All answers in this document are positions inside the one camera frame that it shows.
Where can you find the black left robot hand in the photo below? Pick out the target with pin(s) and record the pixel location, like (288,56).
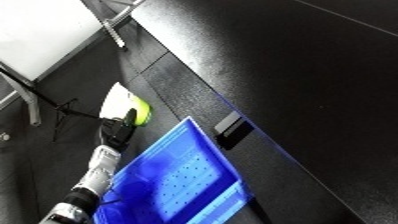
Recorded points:
(115,133)

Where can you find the white paper cup green band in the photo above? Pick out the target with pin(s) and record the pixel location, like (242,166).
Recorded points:
(118,103)

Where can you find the pale left robot arm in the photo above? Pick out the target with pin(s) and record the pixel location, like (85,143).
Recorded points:
(98,173)

